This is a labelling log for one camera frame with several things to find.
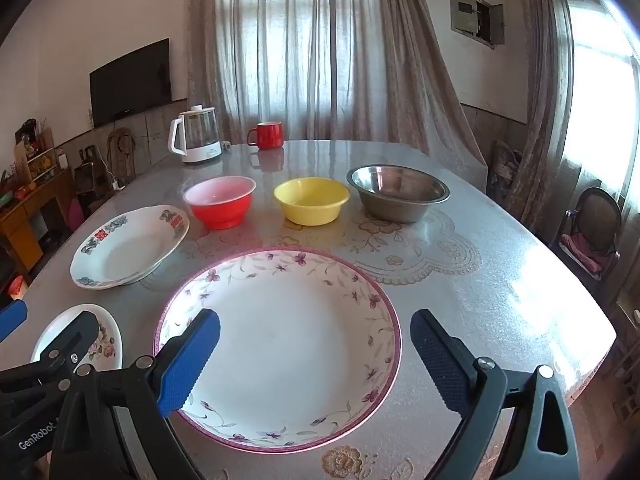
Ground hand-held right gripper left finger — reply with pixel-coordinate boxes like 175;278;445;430
47;308;221;480

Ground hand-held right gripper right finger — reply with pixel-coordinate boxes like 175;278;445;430
410;309;581;480

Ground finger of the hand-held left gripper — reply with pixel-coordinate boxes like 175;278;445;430
0;311;100;393
0;300;28;341

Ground small rose print plate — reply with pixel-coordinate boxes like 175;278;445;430
30;304;124;372

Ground white dragon print plate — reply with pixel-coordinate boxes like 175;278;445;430
70;205;191;288
75;260;168;291

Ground large pink-rimmed floral plate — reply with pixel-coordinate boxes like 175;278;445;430
152;247;402;453

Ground red plastic bowl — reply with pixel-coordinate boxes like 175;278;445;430
183;176;257;231

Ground stainless steel bowl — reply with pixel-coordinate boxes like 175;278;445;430
346;165;451;224

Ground yellow plastic bowl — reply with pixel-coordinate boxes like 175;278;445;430
273;177;351;226

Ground orange wooden cabinet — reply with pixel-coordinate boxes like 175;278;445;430
0;167;76;273

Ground pink ball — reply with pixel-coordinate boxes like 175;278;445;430
67;197;86;231

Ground small dark box appliance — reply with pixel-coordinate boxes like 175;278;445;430
75;160;108;196

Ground cluttered wooden shelf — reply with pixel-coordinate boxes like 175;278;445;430
14;119;57;181

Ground pink chair cushion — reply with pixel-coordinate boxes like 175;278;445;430
560;232;607;273

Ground light wooden chair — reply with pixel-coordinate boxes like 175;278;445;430
107;127;137;186

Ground patterned cloth bundle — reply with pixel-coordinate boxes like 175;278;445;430
487;140;522;206

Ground dark round-backed chair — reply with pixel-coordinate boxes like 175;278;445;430
552;186;622;281

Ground white glass electric kettle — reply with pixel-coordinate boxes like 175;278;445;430
168;105;224;164

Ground red mug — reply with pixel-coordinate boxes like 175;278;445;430
246;121;285;150

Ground narrow beige sheer curtain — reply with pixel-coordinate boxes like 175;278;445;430
505;0;591;231

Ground wide beige sheer curtain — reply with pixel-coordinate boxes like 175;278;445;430
187;0;488;196

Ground black wall television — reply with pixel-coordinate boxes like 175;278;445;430
89;38;172;129

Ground grey wall electrical box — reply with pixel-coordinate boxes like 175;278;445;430
448;0;506;50

